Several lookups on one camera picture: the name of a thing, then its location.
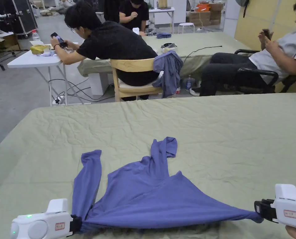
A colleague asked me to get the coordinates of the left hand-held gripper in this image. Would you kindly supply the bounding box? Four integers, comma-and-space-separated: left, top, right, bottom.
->
10, 198, 83, 239

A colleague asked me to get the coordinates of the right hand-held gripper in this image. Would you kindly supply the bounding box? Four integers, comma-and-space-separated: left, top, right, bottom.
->
254, 184, 296, 236

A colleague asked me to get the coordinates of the blue long-sleeved shirt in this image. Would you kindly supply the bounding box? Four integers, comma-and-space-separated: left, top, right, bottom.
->
72, 136, 263, 233

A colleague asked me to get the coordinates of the bed with pale green sheet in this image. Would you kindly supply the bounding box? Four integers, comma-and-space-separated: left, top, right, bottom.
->
77, 32, 253, 96
0, 92, 296, 239

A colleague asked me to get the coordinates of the black office chair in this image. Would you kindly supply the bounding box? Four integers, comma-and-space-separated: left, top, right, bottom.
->
234, 49, 296, 94

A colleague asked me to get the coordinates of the plastic water bottle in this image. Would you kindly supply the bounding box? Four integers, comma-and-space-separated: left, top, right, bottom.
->
185, 74, 196, 92

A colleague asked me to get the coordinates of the white folding table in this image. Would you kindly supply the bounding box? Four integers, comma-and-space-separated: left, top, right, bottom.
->
7, 29, 92, 107

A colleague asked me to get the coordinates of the blue garment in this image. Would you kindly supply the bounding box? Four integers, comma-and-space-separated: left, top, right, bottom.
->
151, 50, 184, 99

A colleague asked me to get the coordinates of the wooden chair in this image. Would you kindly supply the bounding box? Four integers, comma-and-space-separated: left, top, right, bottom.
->
110, 58, 164, 102

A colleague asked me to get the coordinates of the white round stool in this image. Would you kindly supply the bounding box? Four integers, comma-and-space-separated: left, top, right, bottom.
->
178, 22, 196, 34

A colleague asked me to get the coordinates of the stack of cartons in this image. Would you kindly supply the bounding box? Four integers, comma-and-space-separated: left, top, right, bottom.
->
187, 2, 225, 27

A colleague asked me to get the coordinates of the black flight case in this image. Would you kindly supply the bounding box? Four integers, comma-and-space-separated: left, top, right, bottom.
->
12, 0, 38, 38

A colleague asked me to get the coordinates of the black cable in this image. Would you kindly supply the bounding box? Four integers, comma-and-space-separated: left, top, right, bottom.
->
183, 45, 223, 66

